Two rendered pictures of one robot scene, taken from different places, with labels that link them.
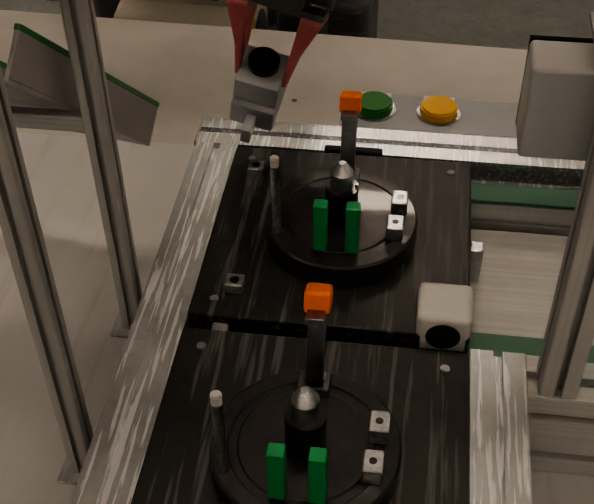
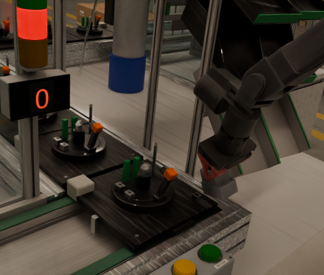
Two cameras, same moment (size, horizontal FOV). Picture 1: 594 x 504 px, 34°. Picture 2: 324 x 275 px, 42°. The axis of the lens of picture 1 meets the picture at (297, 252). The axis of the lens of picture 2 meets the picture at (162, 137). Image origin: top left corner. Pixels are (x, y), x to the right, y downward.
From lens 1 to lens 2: 1.35 m
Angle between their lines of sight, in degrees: 95
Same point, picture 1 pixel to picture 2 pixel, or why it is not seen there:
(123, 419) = (129, 143)
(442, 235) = (109, 210)
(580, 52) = (50, 73)
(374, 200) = (140, 197)
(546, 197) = (95, 267)
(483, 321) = (77, 226)
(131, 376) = (140, 148)
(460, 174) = (132, 237)
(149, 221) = not seen: hidden behind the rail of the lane
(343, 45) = not seen: outside the picture
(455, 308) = (75, 179)
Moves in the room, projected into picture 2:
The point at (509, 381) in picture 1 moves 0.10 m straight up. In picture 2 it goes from (45, 188) to (44, 148)
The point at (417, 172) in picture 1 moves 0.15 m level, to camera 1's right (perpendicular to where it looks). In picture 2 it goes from (148, 228) to (92, 267)
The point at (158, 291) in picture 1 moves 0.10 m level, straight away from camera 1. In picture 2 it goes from (165, 163) to (200, 175)
